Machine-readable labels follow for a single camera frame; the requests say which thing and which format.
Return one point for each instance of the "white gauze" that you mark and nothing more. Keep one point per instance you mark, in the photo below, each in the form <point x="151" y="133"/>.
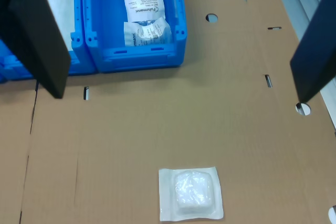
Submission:
<point x="193" y="195"/>

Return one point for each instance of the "stack of white masks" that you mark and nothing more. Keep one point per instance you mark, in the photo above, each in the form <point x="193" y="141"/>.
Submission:
<point x="59" y="11"/>

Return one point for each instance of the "blue bin with masks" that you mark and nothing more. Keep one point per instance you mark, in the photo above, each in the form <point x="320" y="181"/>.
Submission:
<point x="84" y="61"/>

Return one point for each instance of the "blue bin with printed packets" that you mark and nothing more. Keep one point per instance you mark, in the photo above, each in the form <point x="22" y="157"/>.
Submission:
<point x="136" y="56"/>

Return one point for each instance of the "crumpled white printed packet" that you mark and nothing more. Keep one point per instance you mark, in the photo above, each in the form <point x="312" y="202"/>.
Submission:
<point x="149" y="33"/>

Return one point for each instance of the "brown cardboard sheet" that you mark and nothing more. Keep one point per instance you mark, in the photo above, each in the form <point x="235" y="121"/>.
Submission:
<point x="168" y="129"/>

